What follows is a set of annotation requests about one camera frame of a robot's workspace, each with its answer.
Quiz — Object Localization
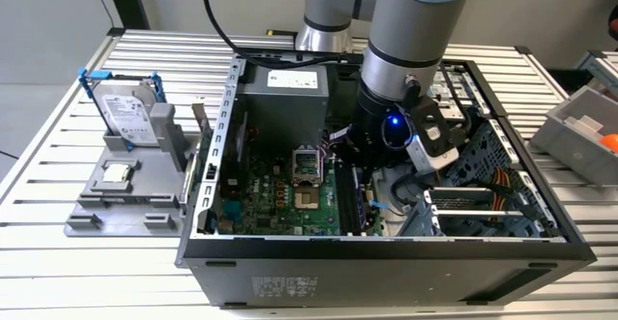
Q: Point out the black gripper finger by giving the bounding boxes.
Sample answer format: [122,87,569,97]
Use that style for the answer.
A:
[333,125,376,187]

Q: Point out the dark RAM stick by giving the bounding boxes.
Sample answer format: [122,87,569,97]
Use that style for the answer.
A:
[99,197,154,206]
[352,166,369,235]

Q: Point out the metal socket cover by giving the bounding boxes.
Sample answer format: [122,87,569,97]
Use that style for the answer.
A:
[292,146,325,187]

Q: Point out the grey power supply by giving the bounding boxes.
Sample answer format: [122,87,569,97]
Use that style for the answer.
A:
[237,62,333,154]

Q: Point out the CPU socket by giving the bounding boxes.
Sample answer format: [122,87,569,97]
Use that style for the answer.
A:
[294,185,324,212]

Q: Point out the grey metal drive cage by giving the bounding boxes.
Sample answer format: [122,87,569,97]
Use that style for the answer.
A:
[420,61,484,120]

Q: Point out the green motherboard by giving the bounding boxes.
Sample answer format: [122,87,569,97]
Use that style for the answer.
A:
[215,155,388,240]

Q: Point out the metal disk bay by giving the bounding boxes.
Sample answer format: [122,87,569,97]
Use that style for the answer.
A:
[398,188,533,240]

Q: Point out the black PC case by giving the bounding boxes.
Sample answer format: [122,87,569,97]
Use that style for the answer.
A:
[174,46,600,308]

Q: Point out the grey plastic bin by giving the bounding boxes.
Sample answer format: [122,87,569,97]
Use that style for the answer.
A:
[530,85,618,190]

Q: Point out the white block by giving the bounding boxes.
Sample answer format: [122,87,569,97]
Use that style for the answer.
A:
[564,115,605,136]

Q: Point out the grey parts rack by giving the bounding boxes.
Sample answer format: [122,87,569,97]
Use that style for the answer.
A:
[65,103,205,238]

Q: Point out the hard disk in blue carrier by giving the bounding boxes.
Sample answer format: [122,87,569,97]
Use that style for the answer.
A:
[77,68,169,153]

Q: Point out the orange ball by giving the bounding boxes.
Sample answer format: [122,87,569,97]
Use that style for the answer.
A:
[596,133,618,154]

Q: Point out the silver CPU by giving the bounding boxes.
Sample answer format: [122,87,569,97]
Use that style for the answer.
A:
[99,164,133,183]

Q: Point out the grey crate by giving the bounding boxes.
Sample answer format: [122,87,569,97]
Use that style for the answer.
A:
[577,50,618,100]

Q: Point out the dark red object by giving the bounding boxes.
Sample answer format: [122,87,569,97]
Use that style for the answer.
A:
[607,8,618,42]

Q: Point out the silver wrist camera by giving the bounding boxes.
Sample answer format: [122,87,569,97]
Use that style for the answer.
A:
[404,97,464,172]

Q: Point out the orange yellow wire bundle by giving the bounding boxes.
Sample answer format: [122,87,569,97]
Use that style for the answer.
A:
[488,169,513,223]

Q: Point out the black post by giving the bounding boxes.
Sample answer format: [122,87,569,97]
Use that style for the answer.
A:
[102,0,151,31]

